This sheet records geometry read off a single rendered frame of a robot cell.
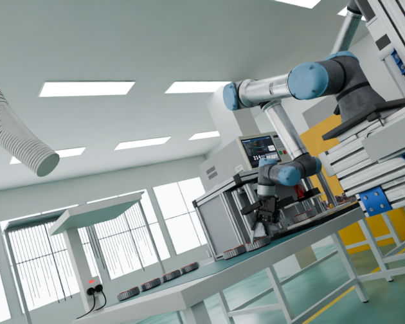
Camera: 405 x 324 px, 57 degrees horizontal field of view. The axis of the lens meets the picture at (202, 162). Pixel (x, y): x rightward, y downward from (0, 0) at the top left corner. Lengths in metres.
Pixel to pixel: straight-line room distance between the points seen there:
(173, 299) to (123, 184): 7.83
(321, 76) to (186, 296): 0.76
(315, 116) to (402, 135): 5.13
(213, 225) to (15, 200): 6.33
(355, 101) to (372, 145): 0.22
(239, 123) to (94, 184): 3.84
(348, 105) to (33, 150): 1.59
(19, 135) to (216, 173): 1.11
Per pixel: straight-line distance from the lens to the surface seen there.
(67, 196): 8.35
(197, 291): 1.11
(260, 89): 1.44
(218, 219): 2.06
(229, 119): 6.35
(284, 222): 1.99
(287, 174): 1.44
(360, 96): 1.33
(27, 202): 8.13
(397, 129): 1.11
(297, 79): 1.26
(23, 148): 2.22
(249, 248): 1.61
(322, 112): 6.14
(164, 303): 1.17
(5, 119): 2.32
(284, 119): 1.61
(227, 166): 2.10
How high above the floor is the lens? 0.82
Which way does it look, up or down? 13 degrees up
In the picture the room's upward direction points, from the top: 22 degrees counter-clockwise
